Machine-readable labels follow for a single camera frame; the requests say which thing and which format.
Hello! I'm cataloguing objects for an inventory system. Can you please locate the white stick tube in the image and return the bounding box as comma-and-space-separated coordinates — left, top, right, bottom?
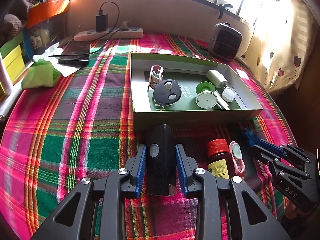
217, 97, 229, 110

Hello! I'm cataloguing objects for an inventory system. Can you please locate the white paper sheet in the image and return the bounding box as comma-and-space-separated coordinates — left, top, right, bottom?
33, 42, 81, 77

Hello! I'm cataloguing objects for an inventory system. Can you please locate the brown bottle red cap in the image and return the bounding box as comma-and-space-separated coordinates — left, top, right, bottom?
207, 139, 235, 179

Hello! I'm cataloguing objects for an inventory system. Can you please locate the green cloth pouch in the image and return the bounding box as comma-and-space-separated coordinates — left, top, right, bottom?
22, 59, 61, 90

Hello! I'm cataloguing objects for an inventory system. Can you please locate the heart patterned curtain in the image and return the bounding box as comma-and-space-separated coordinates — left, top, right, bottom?
239, 0, 318, 95

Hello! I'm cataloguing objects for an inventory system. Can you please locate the small white round jar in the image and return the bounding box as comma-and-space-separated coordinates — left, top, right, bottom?
221, 87, 237, 103

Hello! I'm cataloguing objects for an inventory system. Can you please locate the small desk heater fan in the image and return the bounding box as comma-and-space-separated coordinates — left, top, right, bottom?
208, 22, 242, 61

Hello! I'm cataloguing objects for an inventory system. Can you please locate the yellow green box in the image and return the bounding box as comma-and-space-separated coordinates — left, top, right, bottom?
1, 33, 25, 83

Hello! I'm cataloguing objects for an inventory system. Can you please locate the black power adapter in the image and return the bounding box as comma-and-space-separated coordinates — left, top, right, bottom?
95, 14, 108, 33

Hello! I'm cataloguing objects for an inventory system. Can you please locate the black round button device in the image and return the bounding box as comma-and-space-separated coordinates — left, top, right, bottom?
153, 79, 182, 106

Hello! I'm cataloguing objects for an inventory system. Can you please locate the white power strip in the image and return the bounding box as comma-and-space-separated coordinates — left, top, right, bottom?
73, 28, 144, 42

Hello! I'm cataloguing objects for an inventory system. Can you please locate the orange storage box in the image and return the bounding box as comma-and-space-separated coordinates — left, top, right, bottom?
25, 0, 69, 29

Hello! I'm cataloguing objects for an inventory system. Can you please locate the black charging cable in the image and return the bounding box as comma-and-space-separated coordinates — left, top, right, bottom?
46, 0, 131, 58

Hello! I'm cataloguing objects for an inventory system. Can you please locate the green cardboard box tray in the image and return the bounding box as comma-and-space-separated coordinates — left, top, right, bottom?
130, 53, 263, 131

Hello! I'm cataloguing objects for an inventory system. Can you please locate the white USB charger plug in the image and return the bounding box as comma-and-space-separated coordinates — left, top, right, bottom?
206, 69, 228, 88

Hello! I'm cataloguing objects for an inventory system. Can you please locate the pink folding clip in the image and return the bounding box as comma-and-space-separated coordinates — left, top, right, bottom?
149, 65, 164, 89

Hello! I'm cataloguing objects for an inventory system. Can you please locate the black smartphone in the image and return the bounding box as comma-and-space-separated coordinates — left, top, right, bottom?
58, 40, 91, 66

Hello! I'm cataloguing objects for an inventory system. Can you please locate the pink small clip case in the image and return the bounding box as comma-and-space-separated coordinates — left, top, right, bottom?
229, 141, 246, 178

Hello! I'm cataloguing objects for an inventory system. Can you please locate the green white thread spool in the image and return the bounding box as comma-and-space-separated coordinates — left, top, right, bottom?
196, 81, 217, 109

